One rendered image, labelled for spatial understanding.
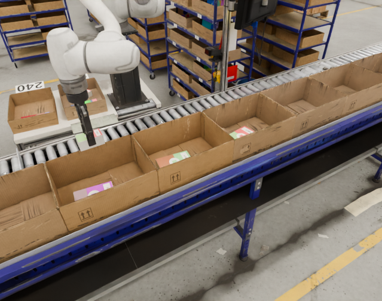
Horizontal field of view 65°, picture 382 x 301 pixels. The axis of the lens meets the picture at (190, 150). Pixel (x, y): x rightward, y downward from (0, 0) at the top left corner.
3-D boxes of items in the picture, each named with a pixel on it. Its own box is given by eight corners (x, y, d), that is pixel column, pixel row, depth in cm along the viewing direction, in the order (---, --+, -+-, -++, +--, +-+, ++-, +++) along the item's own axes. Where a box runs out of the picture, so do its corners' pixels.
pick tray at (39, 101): (55, 98, 229) (51, 86, 223) (59, 124, 202) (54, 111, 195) (14, 106, 221) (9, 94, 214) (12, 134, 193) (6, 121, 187)
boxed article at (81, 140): (78, 143, 117) (81, 151, 120) (103, 134, 121) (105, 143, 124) (75, 135, 121) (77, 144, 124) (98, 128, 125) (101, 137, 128)
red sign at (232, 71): (235, 79, 241) (237, 64, 233) (236, 80, 240) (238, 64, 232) (219, 84, 235) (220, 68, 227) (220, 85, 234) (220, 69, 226)
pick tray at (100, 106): (97, 88, 241) (94, 77, 234) (108, 111, 214) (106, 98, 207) (60, 96, 232) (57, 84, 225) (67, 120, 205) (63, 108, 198)
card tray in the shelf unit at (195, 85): (191, 86, 327) (191, 78, 321) (214, 80, 339) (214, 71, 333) (211, 103, 300) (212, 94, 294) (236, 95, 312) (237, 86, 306)
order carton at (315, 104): (302, 99, 197) (308, 75, 186) (339, 120, 177) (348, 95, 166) (254, 116, 182) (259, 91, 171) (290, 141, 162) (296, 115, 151)
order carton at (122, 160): (136, 160, 152) (131, 133, 141) (161, 197, 132) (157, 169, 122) (55, 189, 137) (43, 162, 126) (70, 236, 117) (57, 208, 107)
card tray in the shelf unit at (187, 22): (168, 18, 322) (168, 8, 315) (193, 14, 332) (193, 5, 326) (186, 28, 294) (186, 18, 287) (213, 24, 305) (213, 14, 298)
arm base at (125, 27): (92, 27, 195) (90, 18, 192) (124, 21, 204) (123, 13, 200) (101, 37, 184) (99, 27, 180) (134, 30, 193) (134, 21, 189)
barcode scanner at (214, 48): (202, 60, 220) (204, 46, 214) (216, 59, 226) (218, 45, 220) (207, 63, 216) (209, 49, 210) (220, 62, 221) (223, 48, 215)
